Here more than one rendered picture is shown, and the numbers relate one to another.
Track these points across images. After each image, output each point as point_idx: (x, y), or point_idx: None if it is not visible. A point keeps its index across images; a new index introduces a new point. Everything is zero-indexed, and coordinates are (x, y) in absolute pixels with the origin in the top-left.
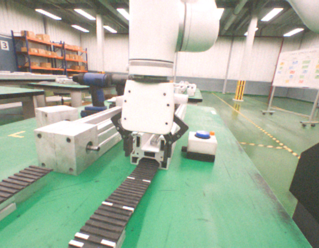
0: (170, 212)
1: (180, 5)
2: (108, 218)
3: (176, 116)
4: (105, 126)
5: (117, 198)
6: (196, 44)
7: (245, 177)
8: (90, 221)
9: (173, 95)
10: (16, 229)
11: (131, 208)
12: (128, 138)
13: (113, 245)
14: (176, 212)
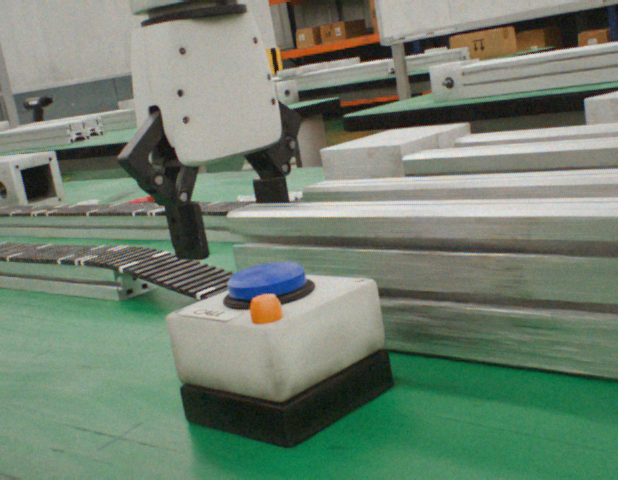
0: (107, 328)
1: None
2: (125, 255)
3: (143, 123)
4: (438, 159)
5: (166, 260)
6: None
7: (17, 456)
8: (136, 248)
9: (137, 62)
10: (230, 252)
11: (123, 266)
12: (259, 177)
13: (81, 260)
14: (97, 333)
